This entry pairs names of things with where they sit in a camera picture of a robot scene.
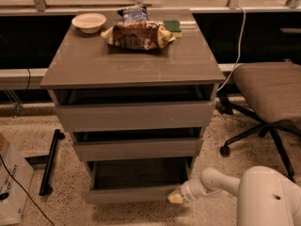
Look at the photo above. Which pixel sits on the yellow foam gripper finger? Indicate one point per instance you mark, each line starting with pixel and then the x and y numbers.
pixel 175 196

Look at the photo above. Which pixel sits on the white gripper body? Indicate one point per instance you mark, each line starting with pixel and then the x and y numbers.
pixel 186 189

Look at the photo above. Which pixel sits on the grey bottom drawer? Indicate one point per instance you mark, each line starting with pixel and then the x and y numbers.
pixel 136 180

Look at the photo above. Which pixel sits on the grey drawer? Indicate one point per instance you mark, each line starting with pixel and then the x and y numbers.
pixel 136 180
pixel 91 110
pixel 138 144

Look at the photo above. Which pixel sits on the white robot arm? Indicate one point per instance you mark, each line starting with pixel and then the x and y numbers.
pixel 264 196

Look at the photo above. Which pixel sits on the grey drawer cabinet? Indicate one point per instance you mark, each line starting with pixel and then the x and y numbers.
pixel 88 62

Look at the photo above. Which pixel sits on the grey middle drawer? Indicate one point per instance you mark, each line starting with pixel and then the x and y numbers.
pixel 138 144

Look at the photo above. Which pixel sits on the grey top drawer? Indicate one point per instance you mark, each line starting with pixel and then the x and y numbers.
pixel 91 110

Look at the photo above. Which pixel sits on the grey office chair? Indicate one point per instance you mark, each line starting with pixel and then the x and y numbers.
pixel 273 92

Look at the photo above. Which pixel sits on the black metal bar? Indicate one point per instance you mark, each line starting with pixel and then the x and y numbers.
pixel 45 188

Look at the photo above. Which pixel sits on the brown chip bag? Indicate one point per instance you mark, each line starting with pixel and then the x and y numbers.
pixel 143 36

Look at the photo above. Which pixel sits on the white cardboard box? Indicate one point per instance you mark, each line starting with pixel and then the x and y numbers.
pixel 13 168

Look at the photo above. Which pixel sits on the green yellow sponge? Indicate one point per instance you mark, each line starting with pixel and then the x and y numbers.
pixel 173 26

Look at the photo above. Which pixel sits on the blue snack bag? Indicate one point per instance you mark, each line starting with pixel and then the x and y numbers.
pixel 133 14

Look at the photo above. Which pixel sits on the white bowl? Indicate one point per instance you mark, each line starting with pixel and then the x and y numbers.
pixel 89 23

